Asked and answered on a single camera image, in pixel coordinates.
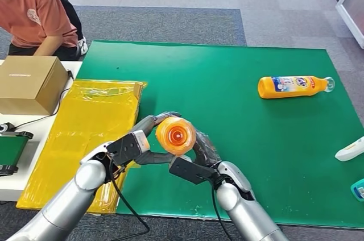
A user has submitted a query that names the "orange bottle small print label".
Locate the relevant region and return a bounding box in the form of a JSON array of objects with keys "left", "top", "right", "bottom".
[{"left": 155, "top": 115, "right": 197, "bottom": 156}]

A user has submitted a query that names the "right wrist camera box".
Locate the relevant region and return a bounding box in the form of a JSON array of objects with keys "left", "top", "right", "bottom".
[{"left": 168, "top": 155, "right": 218, "bottom": 186}]

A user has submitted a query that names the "thin black table cable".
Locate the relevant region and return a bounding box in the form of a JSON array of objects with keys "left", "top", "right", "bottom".
[{"left": 14, "top": 69, "right": 75, "bottom": 131}]

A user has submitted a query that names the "yellow plastic wrapped box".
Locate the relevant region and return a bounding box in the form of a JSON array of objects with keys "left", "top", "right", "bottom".
[{"left": 17, "top": 78, "right": 148, "bottom": 215}]

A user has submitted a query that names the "green belt black frame device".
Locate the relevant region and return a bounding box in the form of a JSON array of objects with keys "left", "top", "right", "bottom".
[{"left": 0, "top": 131, "right": 34, "bottom": 177}]

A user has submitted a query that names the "white side table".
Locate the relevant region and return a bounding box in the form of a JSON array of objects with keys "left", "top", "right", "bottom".
[{"left": 0, "top": 59, "right": 83, "bottom": 202}]

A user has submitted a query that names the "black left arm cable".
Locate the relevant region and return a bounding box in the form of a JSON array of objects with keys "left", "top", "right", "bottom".
[{"left": 109, "top": 159, "right": 151, "bottom": 241}]

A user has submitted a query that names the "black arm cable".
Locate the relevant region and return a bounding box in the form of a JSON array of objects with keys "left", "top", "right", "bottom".
[
  {"left": 211, "top": 184, "right": 233, "bottom": 241},
  {"left": 109, "top": 159, "right": 151, "bottom": 241}
]

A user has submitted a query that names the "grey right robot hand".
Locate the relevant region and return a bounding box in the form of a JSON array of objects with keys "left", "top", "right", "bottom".
[{"left": 193, "top": 130, "right": 221, "bottom": 168}]

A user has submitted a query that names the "brown cardboard box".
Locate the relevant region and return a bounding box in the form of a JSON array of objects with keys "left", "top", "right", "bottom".
[{"left": 0, "top": 55, "right": 70, "bottom": 116}]

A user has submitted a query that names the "person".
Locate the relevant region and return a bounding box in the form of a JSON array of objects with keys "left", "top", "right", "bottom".
[
  {"left": 37, "top": 0, "right": 89, "bottom": 56},
  {"left": 0, "top": 0, "right": 81, "bottom": 61}
]

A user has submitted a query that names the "white framed board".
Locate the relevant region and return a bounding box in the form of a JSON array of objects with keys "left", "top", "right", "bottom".
[{"left": 335, "top": 0, "right": 364, "bottom": 50}]

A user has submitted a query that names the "teal container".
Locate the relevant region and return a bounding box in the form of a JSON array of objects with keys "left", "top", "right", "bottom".
[{"left": 350, "top": 178, "right": 364, "bottom": 203}]

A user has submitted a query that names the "orange bottle blue logo label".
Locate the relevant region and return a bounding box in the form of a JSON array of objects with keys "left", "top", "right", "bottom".
[{"left": 258, "top": 76, "right": 335, "bottom": 100}]

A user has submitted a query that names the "white plastic bottle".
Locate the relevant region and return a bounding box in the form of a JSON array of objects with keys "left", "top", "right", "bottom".
[{"left": 335, "top": 136, "right": 364, "bottom": 163}]

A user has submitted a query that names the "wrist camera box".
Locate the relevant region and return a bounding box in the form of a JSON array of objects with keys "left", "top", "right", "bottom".
[
  {"left": 106, "top": 130, "right": 151, "bottom": 167},
  {"left": 168, "top": 155, "right": 218, "bottom": 186}
]

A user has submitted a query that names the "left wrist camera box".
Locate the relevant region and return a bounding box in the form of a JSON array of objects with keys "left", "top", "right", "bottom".
[{"left": 106, "top": 130, "right": 151, "bottom": 167}]

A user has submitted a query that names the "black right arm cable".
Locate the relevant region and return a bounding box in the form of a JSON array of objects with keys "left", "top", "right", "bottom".
[{"left": 211, "top": 184, "right": 233, "bottom": 241}]

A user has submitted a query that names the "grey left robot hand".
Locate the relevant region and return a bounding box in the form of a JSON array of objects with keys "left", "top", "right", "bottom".
[{"left": 129, "top": 111, "right": 183, "bottom": 166}]

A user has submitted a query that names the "green table mat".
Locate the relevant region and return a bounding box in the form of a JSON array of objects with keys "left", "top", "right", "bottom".
[{"left": 76, "top": 40, "right": 364, "bottom": 230}]

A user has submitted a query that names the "small black device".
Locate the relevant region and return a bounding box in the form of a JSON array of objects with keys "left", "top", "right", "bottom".
[{"left": 0, "top": 122, "right": 17, "bottom": 134}]

